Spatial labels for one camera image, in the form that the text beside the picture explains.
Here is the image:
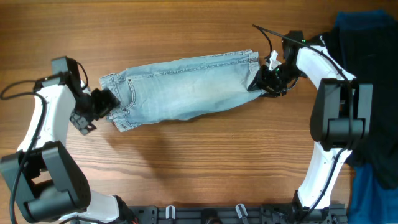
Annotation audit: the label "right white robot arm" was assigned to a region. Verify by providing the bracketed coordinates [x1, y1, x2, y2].
[248, 31, 373, 222]

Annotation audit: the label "blue cloth bottom right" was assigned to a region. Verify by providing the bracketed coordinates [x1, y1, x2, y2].
[348, 164, 397, 224]

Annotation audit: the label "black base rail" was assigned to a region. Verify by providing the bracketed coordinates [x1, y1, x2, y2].
[124, 203, 349, 224]

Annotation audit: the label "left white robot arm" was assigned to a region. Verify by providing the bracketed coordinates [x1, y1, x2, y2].
[1, 57, 137, 223]

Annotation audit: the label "light blue denim shorts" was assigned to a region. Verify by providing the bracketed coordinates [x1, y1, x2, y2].
[99, 49, 265, 132]

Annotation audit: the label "dark clothes pile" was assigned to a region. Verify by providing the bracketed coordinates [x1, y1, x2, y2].
[314, 10, 397, 189]

